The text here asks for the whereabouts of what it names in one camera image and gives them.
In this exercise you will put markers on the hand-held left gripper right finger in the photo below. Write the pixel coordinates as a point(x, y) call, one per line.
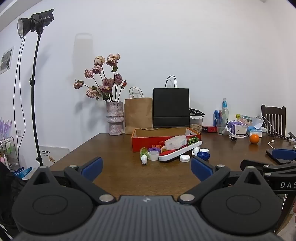
point(201, 170)

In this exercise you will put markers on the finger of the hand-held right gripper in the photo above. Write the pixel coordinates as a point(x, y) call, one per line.
point(254, 165)
point(284, 153)

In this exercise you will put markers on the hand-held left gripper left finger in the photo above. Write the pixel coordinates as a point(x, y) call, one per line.
point(93, 167)

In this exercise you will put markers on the blue notched lid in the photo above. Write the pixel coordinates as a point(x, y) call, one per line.
point(203, 156)

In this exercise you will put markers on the white ribbed bottle cap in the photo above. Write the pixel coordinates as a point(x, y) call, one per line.
point(185, 158)

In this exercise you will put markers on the small white bottle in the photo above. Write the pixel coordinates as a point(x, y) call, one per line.
point(196, 150)

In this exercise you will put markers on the small white lid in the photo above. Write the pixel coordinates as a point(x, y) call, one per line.
point(204, 150)

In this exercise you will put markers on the white red plastic tray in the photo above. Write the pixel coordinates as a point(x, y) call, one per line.
point(171, 155)

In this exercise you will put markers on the clear plastic container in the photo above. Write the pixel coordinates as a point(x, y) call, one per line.
point(175, 142)

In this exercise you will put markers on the white cup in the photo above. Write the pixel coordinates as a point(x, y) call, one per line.
point(153, 156)

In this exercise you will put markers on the purple lid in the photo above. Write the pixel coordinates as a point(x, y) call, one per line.
point(153, 149)

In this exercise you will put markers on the green bottle with white cap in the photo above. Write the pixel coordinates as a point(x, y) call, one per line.
point(143, 151)

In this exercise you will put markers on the orange cardboard box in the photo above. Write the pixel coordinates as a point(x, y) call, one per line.
point(148, 141)

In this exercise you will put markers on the black phone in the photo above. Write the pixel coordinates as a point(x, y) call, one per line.
point(270, 154)

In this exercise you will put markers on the orange fruit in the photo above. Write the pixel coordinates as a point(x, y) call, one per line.
point(254, 139)

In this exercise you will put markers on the blue white tissue box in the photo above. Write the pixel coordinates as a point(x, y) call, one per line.
point(255, 132)

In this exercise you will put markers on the white charger box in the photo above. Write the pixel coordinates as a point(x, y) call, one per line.
point(240, 131)

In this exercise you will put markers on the dark wooden chair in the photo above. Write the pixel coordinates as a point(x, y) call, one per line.
point(274, 115)

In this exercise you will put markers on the flat red box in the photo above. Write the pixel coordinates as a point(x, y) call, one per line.
point(209, 129)

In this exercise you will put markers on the clear container of oats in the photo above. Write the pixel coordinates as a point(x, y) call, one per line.
point(196, 126)

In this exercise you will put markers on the purple tissue pack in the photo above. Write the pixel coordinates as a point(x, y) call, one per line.
point(232, 126)

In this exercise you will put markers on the clear drinking glass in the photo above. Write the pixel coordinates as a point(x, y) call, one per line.
point(220, 130)

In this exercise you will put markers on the colourful snack bag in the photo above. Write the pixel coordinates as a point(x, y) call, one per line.
point(245, 119)

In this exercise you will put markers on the pink speckled vase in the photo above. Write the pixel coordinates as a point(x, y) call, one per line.
point(115, 118)

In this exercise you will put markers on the blue drink can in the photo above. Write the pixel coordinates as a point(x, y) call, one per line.
point(217, 118)

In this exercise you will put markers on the clear glass bottle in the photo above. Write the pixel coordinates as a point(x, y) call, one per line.
point(224, 115)

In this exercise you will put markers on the black folded tray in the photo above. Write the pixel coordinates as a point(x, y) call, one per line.
point(196, 112)

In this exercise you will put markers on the brown paper bag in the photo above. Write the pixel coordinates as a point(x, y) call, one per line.
point(138, 115)

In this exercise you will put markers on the black paper bag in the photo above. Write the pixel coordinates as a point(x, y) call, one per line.
point(171, 106)

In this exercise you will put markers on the blue packet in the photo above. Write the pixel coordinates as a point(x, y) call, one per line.
point(23, 173)

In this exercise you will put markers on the dried roses bouquet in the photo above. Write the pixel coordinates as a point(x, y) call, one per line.
point(107, 83)

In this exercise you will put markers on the dark cloth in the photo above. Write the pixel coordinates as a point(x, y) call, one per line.
point(9, 192)

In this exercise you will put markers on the purple lavender decoration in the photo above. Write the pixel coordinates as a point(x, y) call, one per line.
point(5, 126)

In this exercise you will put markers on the black studio light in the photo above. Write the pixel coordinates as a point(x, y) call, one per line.
point(39, 19)

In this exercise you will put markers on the wall poster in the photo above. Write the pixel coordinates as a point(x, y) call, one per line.
point(6, 60)

